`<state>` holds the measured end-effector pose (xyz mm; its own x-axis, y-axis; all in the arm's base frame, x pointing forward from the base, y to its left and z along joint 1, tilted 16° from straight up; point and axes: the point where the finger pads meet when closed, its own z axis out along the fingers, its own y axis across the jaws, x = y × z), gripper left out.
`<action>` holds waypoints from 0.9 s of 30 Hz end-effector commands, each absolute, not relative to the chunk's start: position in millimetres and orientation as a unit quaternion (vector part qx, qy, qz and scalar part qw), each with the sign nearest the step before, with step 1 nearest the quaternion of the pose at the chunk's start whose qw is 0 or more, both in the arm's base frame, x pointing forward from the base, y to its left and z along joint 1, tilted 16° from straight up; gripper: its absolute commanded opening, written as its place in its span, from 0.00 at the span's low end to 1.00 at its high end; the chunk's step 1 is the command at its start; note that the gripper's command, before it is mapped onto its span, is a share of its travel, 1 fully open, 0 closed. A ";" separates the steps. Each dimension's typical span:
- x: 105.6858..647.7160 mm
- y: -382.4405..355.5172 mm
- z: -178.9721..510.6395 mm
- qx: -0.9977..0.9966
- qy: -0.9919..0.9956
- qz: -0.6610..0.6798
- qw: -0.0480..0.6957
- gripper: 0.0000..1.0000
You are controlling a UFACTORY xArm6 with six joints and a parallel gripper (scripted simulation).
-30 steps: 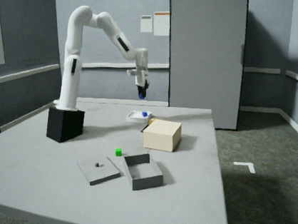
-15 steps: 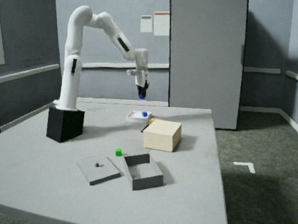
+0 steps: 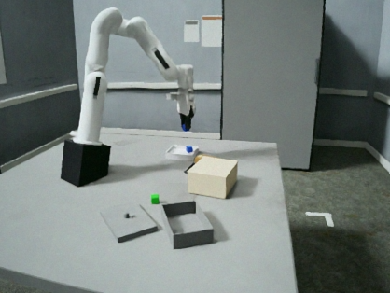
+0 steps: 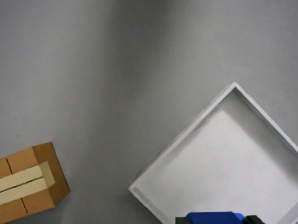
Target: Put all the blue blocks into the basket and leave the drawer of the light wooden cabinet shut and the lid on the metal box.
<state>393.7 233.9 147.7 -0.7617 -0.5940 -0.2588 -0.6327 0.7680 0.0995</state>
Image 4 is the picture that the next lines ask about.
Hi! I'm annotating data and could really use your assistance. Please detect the blue block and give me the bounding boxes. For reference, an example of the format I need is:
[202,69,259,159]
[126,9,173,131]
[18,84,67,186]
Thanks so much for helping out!
[186,211,243,224]
[235,213,245,221]

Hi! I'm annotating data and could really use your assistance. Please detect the white open box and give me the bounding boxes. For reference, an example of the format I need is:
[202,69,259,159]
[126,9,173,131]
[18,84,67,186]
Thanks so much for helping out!
[128,82,298,224]

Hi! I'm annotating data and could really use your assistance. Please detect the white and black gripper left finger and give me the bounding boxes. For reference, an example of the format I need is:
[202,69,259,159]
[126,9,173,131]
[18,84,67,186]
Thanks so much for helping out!
[175,217,191,224]

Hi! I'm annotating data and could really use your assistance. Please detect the brown cardboard box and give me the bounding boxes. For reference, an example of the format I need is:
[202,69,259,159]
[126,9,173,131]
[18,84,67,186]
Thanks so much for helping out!
[0,141,71,224]

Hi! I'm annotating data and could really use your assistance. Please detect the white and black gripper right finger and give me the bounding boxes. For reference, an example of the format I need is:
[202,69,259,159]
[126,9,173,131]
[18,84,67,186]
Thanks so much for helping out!
[242,215,265,224]

